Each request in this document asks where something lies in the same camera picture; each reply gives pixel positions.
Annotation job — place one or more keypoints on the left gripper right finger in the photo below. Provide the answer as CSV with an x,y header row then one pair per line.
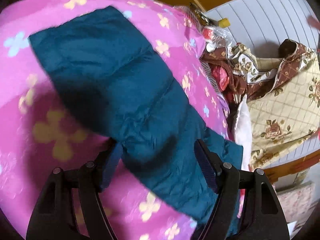
x,y
247,206

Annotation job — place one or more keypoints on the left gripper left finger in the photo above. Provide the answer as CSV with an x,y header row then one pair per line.
x,y
69,206

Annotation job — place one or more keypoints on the dark teal down jacket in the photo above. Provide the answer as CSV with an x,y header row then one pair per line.
x,y
123,76

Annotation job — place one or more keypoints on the white pillow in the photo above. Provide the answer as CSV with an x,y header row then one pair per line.
x,y
242,132

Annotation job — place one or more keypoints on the pink floral bed sheet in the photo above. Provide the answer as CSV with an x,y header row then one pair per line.
x,y
38,134

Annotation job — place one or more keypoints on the cream floral rose quilt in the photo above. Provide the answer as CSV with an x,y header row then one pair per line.
x,y
282,97

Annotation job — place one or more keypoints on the clear plastic bag with red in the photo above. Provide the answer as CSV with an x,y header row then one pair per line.
x,y
218,42

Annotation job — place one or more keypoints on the white panelled headboard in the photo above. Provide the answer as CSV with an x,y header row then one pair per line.
x,y
263,25

